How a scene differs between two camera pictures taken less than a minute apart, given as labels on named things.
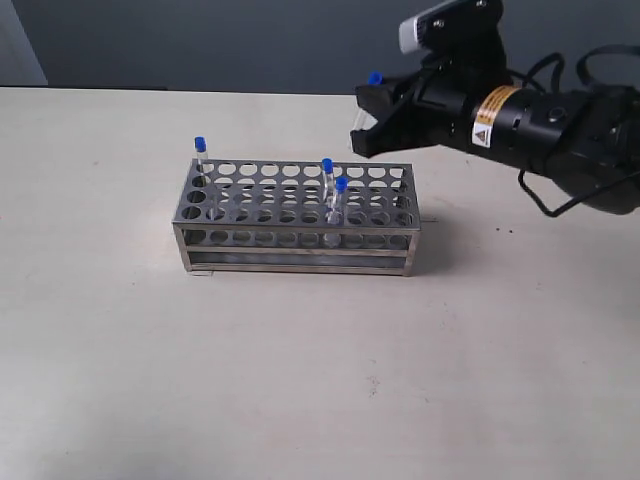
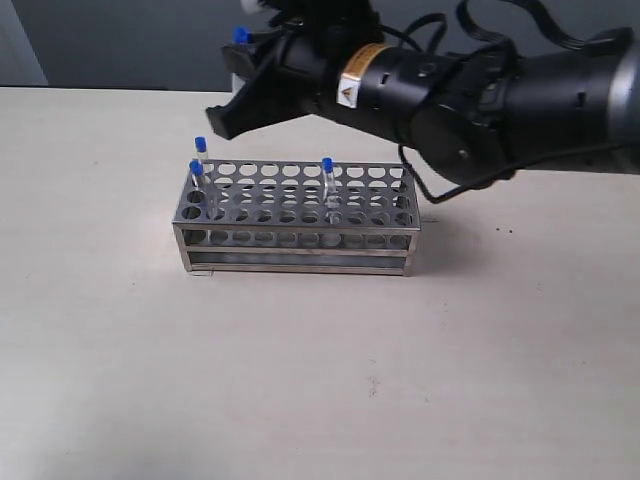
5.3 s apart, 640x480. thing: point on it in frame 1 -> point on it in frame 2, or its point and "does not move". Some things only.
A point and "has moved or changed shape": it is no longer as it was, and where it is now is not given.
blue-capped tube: [341, 187] -> [240, 35]
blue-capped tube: [200, 145] does not move
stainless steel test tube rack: [298, 218] does not move
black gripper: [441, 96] -> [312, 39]
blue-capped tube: [365, 120] has moved or changed shape
